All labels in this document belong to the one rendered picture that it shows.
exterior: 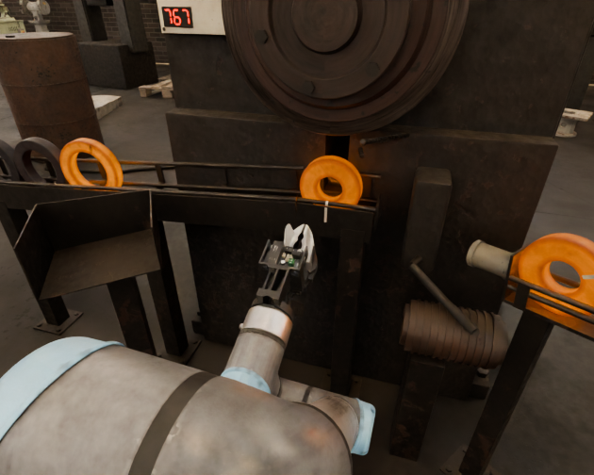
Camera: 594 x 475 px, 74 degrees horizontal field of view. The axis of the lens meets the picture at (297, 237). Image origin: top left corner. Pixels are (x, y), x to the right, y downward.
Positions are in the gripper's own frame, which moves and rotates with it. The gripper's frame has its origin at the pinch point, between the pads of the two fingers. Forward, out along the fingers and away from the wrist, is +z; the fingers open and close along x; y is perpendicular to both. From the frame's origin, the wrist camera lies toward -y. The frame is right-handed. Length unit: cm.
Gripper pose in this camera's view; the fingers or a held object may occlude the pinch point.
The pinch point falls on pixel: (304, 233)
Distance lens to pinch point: 77.1
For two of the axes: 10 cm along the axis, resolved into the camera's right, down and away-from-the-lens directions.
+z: 2.7, -7.5, 6.1
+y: -0.9, -6.5, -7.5
